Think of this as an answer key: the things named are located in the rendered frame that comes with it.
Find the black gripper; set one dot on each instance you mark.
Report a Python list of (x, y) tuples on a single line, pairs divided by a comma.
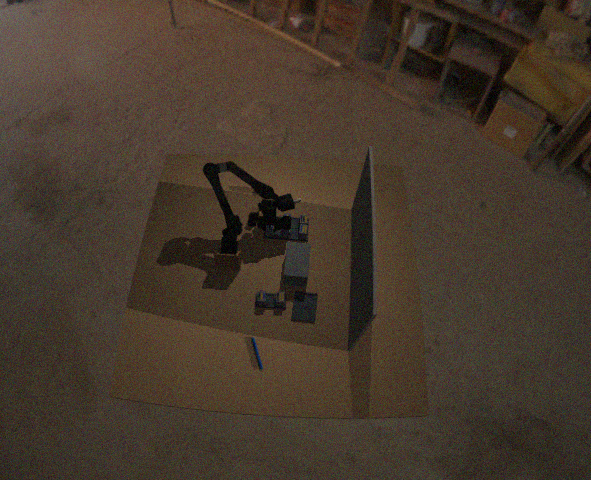
[(278, 222)]

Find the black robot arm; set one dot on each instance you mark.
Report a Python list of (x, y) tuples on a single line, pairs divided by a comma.
[(229, 243)]

